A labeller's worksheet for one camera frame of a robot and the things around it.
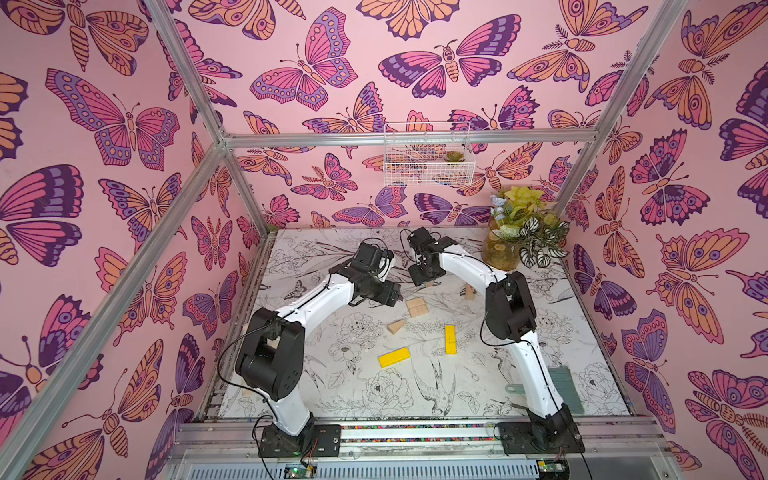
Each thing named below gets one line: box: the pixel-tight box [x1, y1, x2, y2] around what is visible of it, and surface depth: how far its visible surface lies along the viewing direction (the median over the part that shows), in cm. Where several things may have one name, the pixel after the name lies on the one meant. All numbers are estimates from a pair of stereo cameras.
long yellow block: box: [378, 347, 411, 368], surface depth 89 cm
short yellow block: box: [444, 324, 457, 355], surface depth 91 cm
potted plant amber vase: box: [481, 186, 570, 272], surface depth 97 cm
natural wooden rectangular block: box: [406, 297, 429, 315], surface depth 99 cm
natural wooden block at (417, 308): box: [406, 301, 429, 318], surface depth 99 cm
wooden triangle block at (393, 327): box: [386, 320, 407, 335], surface depth 94 cm
